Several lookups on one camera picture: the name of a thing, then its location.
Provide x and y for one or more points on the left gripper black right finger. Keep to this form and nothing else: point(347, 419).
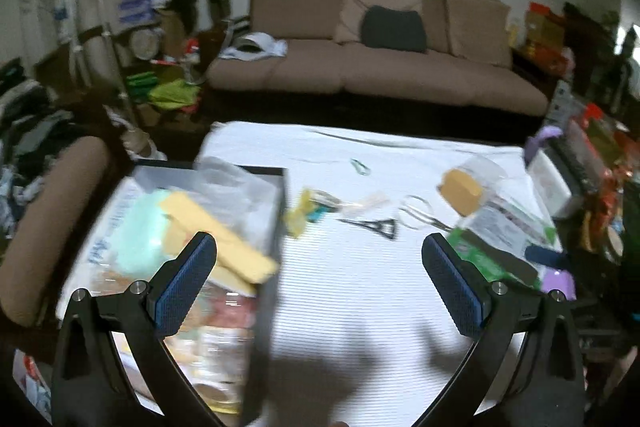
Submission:
point(547, 387)

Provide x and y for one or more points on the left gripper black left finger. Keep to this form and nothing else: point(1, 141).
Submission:
point(89, 384)

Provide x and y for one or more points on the purple plastic bowl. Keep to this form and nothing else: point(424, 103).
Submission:
point(558, 280)

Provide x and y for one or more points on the brown armchair arm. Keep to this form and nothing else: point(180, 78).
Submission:
point(48, 237)

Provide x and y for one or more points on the green white leaflet package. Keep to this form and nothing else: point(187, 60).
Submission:
point(495, 237)

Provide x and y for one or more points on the white tissue box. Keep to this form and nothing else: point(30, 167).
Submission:
point(556, 186)

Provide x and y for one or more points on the yellow snack bag in box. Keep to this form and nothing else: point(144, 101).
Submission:
point(232, 251)

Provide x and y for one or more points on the black remote control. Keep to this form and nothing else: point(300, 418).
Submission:
point(575, 166)

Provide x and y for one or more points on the clear jar orange lid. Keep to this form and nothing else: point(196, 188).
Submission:
point(467, 186)

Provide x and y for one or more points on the metal scissors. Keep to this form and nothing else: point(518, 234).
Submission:
point(415, 213)

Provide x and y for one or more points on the black triangle clip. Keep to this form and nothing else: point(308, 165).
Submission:
point(386, 228)

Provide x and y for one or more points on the white coat stand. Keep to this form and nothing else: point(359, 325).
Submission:
point(93, 57)

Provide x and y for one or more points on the small yellow packet left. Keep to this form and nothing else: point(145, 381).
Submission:
point(307, 210)

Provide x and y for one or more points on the green plastic bag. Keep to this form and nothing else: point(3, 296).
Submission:
point(174, 95)

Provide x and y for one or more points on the white clothing on sofa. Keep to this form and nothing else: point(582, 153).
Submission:
point(254, 46)

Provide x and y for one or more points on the black cushion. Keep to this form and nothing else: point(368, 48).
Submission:
point(383, 28)

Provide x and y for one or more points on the blue stacked boxes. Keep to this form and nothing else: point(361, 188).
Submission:
point(135, 12)

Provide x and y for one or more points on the brown sofa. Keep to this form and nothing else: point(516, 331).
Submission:
point(446, 52)

